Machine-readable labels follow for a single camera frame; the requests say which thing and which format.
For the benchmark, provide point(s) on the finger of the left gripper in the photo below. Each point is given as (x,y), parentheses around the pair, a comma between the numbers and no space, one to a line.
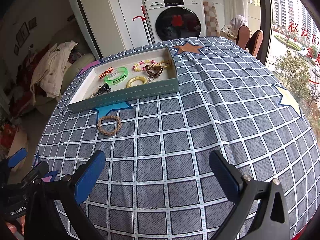
(39,171)
(16,158)

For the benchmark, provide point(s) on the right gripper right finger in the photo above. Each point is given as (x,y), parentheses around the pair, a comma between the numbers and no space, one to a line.
(227,175)

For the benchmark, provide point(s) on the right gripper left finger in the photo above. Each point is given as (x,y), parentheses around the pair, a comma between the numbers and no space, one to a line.
(86,175)

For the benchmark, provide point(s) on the black claw hair clip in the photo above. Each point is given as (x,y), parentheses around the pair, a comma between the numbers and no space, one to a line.
(106,88)

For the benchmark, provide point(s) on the green translucent bangle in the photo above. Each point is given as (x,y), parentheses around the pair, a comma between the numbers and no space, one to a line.
(115,75)

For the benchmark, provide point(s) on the silver rhinestone hair clip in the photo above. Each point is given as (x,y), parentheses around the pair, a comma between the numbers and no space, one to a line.
(98,92)

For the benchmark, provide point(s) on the person's left hand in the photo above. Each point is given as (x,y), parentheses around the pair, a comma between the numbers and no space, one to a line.
(13,228)

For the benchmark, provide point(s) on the olive green armchair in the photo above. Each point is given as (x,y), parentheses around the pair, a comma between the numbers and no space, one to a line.
(46,105)

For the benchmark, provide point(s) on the grey checked star tablecloth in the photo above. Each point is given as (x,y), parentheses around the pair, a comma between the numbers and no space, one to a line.
(157,182)

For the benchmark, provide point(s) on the cream white jacket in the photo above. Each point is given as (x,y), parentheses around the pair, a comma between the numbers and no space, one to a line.
(50,71)

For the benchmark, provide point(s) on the teal white tray box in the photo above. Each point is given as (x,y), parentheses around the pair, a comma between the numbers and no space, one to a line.
(158,63)

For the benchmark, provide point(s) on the brown chair near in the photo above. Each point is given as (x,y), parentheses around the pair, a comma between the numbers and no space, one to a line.
(255,42)

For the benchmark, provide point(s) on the brown chair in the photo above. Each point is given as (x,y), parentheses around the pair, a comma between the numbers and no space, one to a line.
(243,37)
(255,42)

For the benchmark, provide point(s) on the brown chair far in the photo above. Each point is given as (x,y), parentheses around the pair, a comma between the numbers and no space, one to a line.
(243,37)

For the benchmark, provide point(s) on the beige bag on chair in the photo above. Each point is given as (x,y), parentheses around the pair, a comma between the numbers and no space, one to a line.
(230,30)

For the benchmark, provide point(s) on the checkered hanging towel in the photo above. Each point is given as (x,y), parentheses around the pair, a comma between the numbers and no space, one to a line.
(212,25)

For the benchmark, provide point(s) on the white cabinet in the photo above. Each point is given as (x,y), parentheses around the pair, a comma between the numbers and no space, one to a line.
(107,25)

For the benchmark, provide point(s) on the lower white washing machine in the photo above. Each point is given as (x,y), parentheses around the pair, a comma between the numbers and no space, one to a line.
(174,19)

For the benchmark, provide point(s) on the wall picture frames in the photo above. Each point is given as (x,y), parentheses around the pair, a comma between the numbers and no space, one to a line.
(23,34)

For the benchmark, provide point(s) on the red handled mop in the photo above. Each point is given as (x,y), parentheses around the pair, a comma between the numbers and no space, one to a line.
(144,22)

